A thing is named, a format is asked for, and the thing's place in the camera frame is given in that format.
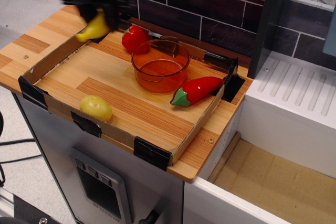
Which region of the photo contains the dark grey vertical post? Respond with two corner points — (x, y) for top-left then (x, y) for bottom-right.
(247, 0), (285, 79)

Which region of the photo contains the white toy sink unit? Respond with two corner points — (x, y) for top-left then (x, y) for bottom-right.
(183, 53), (335, 223)

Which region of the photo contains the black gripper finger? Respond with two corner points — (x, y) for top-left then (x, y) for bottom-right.
(77, 4), (100, 24)
(102, 5), (123, 31)

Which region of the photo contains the yellow toy potato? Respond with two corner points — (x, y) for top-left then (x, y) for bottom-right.
(79, 95), (112, 122)

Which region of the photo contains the yellow plastic banana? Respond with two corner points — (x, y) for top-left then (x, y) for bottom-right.
(75, 9), (111, 42)

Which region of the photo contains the red toy chili pepper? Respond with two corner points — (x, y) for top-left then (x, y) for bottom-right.
(170, 77), (224, 107)

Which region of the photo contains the grey toy dishwasher panel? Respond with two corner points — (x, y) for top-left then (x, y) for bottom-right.
(69, 147), (133, 223)

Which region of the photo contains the transparent orange plastic pot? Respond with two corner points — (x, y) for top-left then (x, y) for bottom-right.
(131, 39), (191, 94)

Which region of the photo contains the cardboard fence with black tape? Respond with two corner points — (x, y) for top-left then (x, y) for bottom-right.
(18, 32), (251, 170)

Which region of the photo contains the black floor cable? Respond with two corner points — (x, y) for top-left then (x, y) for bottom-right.
(0, 140), (43, 188)

